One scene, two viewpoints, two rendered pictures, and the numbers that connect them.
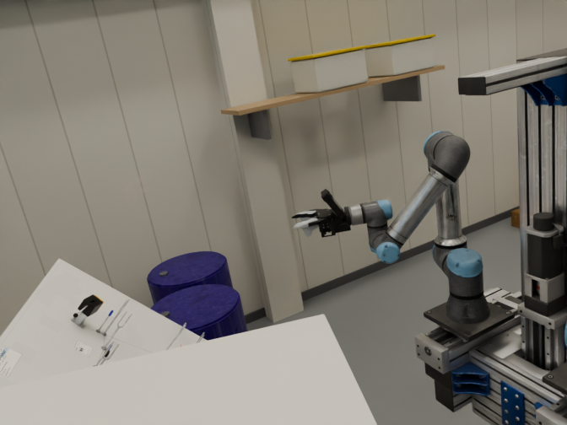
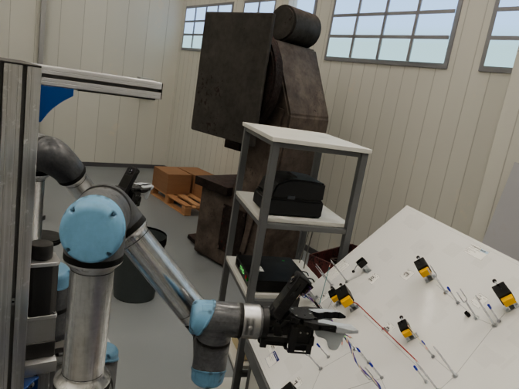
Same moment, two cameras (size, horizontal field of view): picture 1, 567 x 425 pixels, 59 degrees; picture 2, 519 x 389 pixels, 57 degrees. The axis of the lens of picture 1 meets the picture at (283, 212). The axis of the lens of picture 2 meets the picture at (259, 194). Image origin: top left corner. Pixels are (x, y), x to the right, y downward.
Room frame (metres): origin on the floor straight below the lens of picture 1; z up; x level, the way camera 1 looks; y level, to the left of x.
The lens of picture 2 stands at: (2.69, -0.48, 2.06)
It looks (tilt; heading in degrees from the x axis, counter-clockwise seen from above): 13 degrees down; 169
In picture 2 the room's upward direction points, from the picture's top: 9 degrees clockwise
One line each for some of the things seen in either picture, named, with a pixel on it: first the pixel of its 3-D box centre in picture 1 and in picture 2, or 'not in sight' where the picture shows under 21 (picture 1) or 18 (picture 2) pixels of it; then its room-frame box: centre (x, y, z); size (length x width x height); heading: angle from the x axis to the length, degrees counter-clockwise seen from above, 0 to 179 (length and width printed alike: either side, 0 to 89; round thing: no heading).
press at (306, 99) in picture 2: not in sight; (252, 141); (-2.66, 0.44, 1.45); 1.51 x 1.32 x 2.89; 24
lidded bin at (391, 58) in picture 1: (399, 56); not in sight; (4.23, -1.15, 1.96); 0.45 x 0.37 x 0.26; 114
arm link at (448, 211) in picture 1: (448, 205); (88, 319); (1.73, -0.60, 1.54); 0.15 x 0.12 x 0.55; 179
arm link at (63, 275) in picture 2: not in sight; (49, 284); (1.14, -0.81, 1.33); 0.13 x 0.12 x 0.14; 49
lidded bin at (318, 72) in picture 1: (328, 70); not in sight; (3.94, -0.53, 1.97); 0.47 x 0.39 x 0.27; 114
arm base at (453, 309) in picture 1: (467, 300); not in sight; (1.60, -0.60, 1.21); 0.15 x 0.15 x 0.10
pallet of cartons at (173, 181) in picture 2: not in sight; (191, 189); (-5.12, -0.04, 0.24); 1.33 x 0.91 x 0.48; 24
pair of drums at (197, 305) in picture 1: (203, 342); not in sight; (2.94, 0.67, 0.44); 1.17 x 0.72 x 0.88; 24
